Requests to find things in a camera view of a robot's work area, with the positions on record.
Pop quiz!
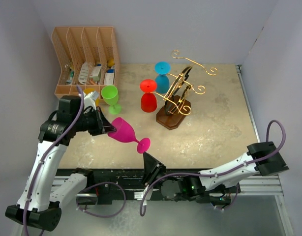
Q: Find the magenta wine glass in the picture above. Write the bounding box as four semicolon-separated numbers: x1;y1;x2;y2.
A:
108;117;151;154

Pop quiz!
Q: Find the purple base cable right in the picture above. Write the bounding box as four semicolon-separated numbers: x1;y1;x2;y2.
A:
211;183;242;212

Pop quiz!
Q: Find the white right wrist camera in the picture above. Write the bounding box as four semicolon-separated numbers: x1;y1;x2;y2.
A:
134;192;144;200

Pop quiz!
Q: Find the green wine glass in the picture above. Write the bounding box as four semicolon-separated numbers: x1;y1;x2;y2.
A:
101;85;121;115

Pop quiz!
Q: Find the white red box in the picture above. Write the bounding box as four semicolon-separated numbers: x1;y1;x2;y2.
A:
89;65;101;83

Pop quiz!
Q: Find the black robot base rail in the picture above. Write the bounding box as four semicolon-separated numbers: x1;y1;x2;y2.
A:
52;167;242;205

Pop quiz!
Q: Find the gold wire wine glass rack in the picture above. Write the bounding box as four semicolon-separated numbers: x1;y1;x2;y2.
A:
154;50;217;130

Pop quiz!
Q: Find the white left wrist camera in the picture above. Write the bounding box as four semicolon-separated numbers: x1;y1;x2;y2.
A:
84;91;99;111

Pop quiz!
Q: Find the white blue box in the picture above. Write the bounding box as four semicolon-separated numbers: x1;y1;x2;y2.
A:
103;69;115;86

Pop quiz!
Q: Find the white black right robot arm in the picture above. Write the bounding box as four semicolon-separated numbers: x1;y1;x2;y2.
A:
140;139;288;206

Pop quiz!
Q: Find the white ribbed bottle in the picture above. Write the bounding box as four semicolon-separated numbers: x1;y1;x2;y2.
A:
78;61;89;85

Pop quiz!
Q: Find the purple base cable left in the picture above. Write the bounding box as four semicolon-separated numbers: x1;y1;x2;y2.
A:
76;181;127;218

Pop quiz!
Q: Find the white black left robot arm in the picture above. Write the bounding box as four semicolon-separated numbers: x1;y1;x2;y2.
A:
5;92;116;232

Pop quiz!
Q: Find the yellow object in organizer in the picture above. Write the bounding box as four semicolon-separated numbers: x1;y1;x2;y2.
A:
107;58;115;68

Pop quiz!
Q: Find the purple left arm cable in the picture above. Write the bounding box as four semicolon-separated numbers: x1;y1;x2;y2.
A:
22;85;85;236

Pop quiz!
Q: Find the yellow wine glass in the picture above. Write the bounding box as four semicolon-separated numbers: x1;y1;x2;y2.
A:
84;88;99;107

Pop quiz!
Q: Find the pink plastic file organizer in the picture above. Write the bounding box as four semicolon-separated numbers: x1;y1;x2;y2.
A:
51;26;121;99

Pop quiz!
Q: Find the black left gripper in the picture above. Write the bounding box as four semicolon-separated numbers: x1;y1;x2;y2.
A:
72;106;116;136

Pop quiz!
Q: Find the blue wine glass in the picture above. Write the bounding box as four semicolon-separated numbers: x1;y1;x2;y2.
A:
154;61;171;94

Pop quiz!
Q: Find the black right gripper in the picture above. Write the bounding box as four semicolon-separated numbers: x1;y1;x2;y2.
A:
141;152;173;189

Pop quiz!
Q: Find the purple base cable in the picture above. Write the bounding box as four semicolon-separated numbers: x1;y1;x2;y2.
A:
76;181;127;218
211;183;242;212

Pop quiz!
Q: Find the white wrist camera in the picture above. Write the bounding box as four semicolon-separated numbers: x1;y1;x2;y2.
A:
134;192;144;200
84;91;99;111

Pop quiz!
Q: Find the red wine glass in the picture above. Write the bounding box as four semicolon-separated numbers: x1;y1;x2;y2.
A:
140;79;157;113

